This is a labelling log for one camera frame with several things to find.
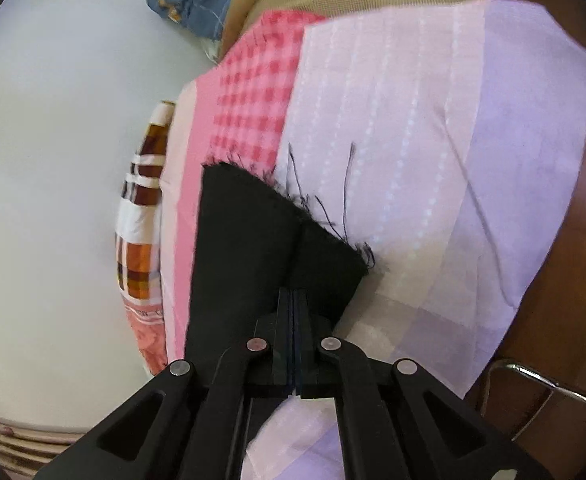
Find pink checked bedsheet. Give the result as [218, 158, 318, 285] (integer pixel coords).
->
[159, 0, 586, 480]

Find black pants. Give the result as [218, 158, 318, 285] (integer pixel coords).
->
[184, 162, 372, 382]

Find beige curtain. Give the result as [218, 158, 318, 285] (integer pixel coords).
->
[0, 422, 82, 479]

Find metal handle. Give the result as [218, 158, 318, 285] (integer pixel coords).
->
[479, 359, 586, 442]

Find orange patterned bolster pillow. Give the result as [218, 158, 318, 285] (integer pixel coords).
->
[115, 101, 174, 376]

